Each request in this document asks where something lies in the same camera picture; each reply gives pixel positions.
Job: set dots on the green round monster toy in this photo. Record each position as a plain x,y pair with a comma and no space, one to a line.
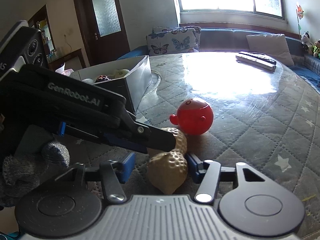
121,73

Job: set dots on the green and yellow plush toy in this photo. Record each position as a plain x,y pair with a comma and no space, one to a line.
317,48

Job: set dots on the colourful pinwheel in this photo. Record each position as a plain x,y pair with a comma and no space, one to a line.
299,11

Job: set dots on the grey pillow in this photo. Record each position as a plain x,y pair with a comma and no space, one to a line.
270,47

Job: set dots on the black remote control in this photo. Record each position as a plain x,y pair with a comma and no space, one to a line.
260,57

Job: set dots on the dark wooden side table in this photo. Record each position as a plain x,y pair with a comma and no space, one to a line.
72,57

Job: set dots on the wooden shelf cabinet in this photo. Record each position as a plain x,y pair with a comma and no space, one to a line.
46,35

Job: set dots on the grey cardboard box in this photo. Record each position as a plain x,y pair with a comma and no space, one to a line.
132,87

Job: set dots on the black and red plush toy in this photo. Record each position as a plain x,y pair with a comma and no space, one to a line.
102,78

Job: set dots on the person's left hand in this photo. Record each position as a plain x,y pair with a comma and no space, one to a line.
22,170

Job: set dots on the brown door with frosted glass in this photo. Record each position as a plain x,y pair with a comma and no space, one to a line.
85,30

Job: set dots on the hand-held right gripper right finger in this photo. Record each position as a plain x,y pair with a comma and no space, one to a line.
193,168

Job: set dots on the butterfly print pillow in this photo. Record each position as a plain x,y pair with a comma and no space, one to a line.
160,29
172,42

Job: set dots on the red round toy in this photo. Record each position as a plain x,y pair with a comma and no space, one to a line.
195,117

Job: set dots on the tan peanut toy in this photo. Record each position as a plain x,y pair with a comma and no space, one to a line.
167,172

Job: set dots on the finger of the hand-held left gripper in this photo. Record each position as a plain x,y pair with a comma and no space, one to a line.
125,142
155,136

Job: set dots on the grey star-quilted desktop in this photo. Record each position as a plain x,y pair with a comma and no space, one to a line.
250,120

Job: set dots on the white remote control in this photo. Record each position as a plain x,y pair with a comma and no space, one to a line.
255,64

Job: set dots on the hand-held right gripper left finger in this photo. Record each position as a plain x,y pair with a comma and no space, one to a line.
127,168

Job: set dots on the pink tissue pack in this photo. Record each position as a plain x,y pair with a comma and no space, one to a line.
65,71

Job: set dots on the black and white plush toy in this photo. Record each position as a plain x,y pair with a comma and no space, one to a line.
305,40

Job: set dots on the blue sofa bench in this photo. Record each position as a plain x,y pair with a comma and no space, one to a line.
225,36

